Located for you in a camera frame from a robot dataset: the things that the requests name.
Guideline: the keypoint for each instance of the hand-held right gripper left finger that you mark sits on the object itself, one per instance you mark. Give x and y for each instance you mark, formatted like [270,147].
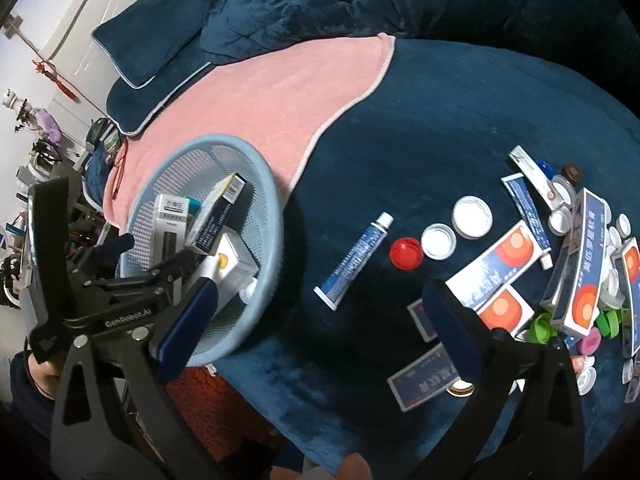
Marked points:
[187,332]

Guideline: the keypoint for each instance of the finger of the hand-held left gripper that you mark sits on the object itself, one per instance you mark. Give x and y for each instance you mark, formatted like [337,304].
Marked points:
[175,266]
[117,246]

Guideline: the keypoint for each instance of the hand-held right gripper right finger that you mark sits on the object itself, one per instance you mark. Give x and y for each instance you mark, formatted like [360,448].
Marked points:
[450,332]

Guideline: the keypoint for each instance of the blue mesh basket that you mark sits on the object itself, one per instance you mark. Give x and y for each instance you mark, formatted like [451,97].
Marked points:
[145,220]

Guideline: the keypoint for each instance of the white box yellow dot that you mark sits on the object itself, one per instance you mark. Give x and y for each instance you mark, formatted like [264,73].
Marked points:
[235,260]

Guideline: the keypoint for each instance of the blue patterned ointment tube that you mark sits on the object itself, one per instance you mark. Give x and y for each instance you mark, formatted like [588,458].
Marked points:
[525,215]

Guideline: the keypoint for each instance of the long blue orange medicine box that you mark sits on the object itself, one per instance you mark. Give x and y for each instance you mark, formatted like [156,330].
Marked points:
[575,270]

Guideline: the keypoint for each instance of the person's left forearm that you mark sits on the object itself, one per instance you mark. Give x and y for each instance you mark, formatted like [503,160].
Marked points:
[27,410]

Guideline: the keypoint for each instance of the person's left hand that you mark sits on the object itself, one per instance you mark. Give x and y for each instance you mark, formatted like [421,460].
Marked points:
[46,377]

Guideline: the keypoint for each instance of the grey white box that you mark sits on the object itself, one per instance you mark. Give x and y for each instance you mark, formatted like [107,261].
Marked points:
[172,220]

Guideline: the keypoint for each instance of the gold jar lid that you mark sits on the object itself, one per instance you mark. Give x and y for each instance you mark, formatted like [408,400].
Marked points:
[460,389]

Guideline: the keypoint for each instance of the dark barcode box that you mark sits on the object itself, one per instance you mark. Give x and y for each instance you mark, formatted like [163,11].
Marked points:
[215,220]

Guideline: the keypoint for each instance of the red patterned cloth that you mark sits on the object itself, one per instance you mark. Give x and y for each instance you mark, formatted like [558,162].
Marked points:
[215,400]

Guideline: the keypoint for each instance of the red bottle cap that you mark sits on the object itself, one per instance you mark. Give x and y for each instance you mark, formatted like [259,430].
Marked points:
[406,254]

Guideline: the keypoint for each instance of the small white jar lid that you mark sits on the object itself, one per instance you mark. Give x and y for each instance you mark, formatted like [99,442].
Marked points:
[438,241]

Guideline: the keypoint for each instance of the dark patterned bag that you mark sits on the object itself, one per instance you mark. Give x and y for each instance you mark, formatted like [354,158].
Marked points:
[102,145]

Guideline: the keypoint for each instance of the large white jar lid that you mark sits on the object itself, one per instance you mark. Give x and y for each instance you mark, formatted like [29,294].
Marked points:
[472,217]

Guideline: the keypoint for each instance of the purple cloth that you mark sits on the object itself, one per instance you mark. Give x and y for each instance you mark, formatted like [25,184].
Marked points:
[50,127]

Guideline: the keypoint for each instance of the dark blue piped pillow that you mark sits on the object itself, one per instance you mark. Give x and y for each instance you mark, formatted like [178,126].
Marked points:
[145,45]
[145,95]

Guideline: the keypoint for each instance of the pile of bottle caps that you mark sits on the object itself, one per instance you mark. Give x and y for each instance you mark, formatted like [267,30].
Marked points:
[560,220]

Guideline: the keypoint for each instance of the red tassel ornament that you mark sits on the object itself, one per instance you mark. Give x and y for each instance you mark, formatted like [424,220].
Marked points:
[65,87]

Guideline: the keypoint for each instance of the pink towel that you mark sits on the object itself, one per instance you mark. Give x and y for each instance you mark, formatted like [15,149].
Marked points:
[260,110]

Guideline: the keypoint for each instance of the white green ointment tube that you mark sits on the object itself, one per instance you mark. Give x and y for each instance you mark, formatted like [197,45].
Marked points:
[530,170]

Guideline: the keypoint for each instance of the dark blue bedspread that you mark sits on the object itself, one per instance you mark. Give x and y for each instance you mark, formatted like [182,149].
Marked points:
[450,125]

